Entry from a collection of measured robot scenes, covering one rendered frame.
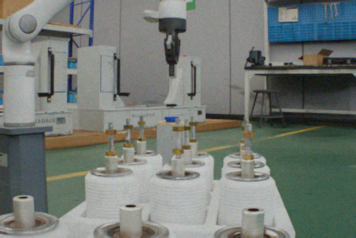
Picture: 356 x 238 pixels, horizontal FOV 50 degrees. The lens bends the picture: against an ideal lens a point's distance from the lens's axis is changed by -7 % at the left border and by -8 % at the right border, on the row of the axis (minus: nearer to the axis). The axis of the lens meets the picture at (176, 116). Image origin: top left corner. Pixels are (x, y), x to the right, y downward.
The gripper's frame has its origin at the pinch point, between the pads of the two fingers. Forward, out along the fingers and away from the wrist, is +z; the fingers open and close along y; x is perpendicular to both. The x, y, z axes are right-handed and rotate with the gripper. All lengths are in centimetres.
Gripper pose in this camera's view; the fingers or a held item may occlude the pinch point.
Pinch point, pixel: (171, 71)
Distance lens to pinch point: 110.4
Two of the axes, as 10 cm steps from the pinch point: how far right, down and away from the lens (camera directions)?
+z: 0.0, 10.0, 0.5
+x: -9.9, -0.1, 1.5
